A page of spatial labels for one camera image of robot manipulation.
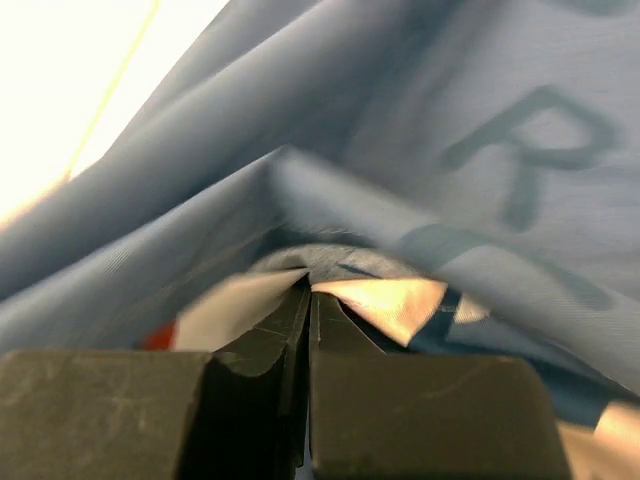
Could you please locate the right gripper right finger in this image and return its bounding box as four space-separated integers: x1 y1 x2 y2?
309 293 570 479

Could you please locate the white pillow yellow edge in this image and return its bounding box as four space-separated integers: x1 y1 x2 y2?
1 0 225 224

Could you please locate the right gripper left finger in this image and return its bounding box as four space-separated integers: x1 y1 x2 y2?
1 281 310 479

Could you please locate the blue letter print pillowcase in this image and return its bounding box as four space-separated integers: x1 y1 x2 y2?
0 0 640 480

